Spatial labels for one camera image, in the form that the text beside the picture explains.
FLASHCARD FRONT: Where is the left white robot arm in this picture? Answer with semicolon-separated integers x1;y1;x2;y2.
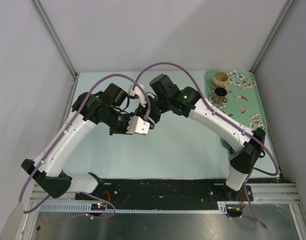
21;83;131;200

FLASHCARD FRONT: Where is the aluminium frame post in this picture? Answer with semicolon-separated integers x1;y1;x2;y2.
249;0;298;74
30;0;77;79

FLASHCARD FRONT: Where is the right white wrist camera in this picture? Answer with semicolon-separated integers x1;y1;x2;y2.
128;84;147;107

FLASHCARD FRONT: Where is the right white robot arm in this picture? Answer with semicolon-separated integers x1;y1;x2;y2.
129;74;266;201

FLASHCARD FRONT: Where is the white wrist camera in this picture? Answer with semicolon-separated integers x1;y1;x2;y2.
126;116;150;135
128;84;147;107

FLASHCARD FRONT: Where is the purple cable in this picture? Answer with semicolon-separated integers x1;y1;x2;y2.
132;61;281;230
17;74;151;226

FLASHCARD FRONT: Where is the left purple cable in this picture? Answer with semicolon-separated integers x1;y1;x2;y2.
17;74;151;226

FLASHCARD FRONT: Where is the blue mug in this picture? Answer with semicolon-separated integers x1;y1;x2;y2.
221;139;235;155

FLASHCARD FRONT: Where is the left aluminium frame post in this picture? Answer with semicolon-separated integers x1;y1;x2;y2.
30;0;77;79

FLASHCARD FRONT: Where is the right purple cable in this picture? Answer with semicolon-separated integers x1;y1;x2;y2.
132;61;281;230

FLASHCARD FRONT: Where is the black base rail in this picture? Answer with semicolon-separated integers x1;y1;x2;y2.
75;178;254;209

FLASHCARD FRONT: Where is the aluminium base profile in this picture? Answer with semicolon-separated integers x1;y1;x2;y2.
250;183;301;203

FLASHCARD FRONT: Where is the right aluminium frame post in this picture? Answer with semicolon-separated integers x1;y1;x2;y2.
249;0;298;74

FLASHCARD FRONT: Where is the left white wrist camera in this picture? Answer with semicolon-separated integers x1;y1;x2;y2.
126;116;150;135

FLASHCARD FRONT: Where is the black striped mug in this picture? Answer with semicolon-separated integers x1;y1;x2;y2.
213;87;228;104

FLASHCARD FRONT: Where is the green floral tray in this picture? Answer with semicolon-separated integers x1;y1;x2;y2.
216;70;268;131

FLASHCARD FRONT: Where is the slotted cable duct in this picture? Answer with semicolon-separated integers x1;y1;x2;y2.
40;202;227;214

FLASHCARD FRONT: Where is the beige wooden mug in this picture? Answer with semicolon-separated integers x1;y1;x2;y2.
211;71;229;91

